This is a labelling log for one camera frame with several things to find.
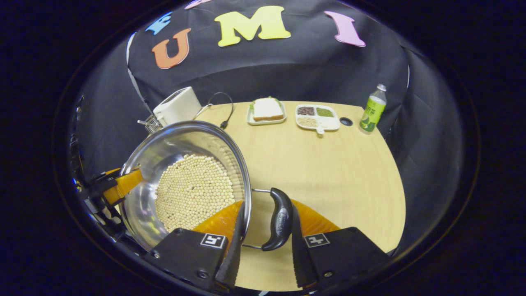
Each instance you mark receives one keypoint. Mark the stainless steel pot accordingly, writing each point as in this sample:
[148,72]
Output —
[144,197]

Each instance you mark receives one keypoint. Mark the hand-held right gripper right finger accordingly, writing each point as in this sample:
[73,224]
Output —
[300,255]

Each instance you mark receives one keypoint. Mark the white bread sandwich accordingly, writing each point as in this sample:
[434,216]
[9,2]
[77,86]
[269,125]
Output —
[267,109]

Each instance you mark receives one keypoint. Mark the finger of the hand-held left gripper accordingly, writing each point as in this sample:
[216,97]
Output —
[98,179]
[127,183]

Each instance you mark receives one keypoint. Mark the green drink bottle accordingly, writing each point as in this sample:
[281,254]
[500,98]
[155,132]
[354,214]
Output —
[373,113]

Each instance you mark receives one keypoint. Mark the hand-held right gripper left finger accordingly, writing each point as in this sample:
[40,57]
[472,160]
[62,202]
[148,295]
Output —
[232,255]

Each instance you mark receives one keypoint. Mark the white rectangular plate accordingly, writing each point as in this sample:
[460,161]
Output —
[267,122]

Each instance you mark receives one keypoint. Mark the white divided tray of beans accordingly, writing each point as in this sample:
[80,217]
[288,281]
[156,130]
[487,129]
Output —
[318,117]

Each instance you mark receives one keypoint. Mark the white toaster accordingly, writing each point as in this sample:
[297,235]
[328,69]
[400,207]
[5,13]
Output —
[178,106]

